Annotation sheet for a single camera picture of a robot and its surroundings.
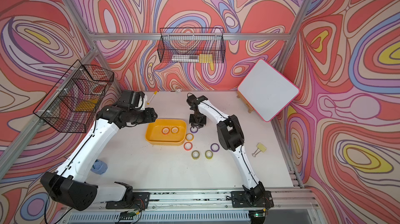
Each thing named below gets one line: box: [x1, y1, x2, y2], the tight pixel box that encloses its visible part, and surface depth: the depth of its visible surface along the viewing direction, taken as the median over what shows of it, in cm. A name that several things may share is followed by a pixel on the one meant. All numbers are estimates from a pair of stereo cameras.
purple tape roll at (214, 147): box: [210, 142, 220, 153], surface depth 93 cm
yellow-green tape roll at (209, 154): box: [204, 150, 214, 160], surface depth 90 cm
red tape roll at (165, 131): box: [161, 127, 171, 136], surface depth 100 cm
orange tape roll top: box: [170, 126, 180, 135], surface depth 100 cm
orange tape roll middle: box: [185, 132, 195, 142], surface depth 98 cm
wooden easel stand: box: [236, 90, 255, 114], surface depth 109 cm
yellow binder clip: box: [252, 142, 267, 158], surface depth 92 cm
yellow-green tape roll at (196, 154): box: [191, 150, 201, 160], surface depth 90 cm
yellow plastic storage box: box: [145, 118, 187, 146], surface depth 98 cm
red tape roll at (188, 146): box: [183, 141, 194, 152], surface depth 93 cm
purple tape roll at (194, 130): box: [189, 126, 199, 134], surface depth 100 cm
